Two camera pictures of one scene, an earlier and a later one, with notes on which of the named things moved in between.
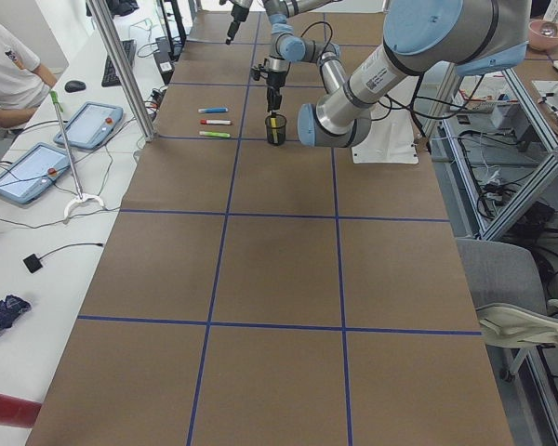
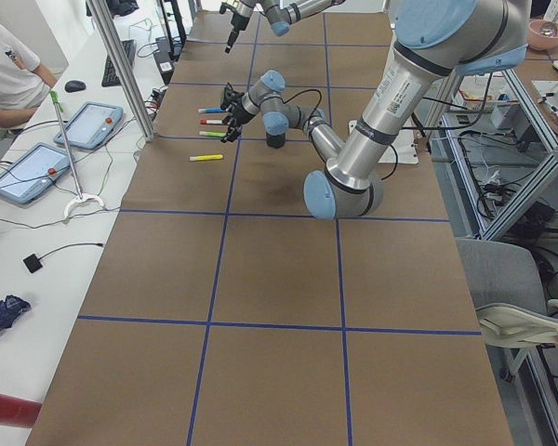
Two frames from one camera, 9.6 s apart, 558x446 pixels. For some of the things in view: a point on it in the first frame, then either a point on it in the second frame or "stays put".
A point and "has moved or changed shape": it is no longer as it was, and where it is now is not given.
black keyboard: (110, 78) stays put
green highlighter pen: (215, 134) stays put
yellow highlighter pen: (273, 124) has moved or changed shape
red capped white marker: (215, 122) stays put
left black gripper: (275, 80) to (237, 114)
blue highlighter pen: (212, 110) stays put
